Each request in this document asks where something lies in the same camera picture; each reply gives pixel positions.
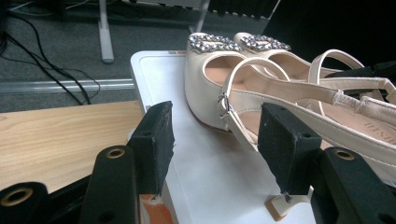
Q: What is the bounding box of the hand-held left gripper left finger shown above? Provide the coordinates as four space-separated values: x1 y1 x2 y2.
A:
126 100 176 196

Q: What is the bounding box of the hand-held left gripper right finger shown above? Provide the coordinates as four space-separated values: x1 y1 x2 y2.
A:
257 103 323 196

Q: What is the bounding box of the white two-tier shoe rack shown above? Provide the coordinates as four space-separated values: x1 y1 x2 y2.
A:
129 49 318 224

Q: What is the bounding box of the cream slingback shoe with rhinestones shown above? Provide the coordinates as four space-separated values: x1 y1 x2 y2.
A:
233 31 396 105
183 32 396 222

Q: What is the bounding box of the black floor cable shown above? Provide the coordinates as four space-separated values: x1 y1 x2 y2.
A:
0 29 92 106
4 11 101 102

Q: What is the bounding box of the metal rail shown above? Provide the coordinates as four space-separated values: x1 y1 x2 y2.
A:
0 77 135 95

